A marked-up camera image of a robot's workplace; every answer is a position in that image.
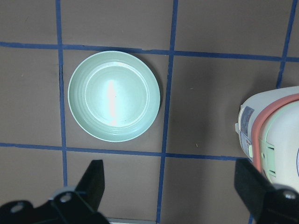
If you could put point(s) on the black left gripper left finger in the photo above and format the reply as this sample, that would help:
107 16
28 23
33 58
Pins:
75 206

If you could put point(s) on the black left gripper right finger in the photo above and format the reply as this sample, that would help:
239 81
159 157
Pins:
268 203

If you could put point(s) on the white rice cooker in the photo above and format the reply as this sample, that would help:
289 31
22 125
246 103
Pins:
268 129

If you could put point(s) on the light green plate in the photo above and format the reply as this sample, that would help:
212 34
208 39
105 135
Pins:
113 96

